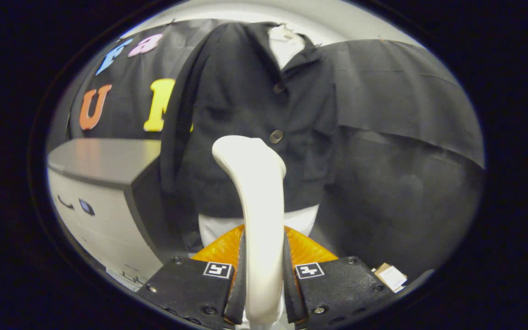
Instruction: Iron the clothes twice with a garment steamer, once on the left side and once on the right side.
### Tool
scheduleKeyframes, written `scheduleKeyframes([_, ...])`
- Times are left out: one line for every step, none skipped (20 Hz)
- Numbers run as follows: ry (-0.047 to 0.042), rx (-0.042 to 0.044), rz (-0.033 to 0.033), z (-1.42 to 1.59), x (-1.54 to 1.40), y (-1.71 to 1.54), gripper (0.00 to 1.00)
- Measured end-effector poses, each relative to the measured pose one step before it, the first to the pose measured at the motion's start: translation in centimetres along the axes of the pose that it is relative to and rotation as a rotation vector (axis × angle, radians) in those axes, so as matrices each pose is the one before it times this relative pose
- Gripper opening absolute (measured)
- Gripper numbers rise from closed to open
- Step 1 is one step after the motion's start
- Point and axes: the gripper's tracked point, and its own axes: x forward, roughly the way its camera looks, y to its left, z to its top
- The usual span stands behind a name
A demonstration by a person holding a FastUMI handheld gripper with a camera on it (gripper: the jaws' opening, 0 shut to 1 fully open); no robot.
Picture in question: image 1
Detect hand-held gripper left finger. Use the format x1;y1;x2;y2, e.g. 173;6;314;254
137;225;249;330

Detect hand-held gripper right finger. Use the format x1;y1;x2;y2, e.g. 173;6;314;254
284;225;394;330

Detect white garment steamer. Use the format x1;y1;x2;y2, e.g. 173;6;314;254
212;135;287;330

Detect black suit jacket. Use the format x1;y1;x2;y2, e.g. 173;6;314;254
159;21;340;252

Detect white dress form mannequin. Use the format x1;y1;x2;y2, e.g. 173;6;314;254
198;24;320;250

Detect small white cardboard box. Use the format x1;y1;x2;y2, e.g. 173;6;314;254
374;263;408;293

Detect grey cabinet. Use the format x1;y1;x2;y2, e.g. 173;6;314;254
46;138;187;287

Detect black backdrop cloth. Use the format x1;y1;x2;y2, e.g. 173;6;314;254
46;18;485;280

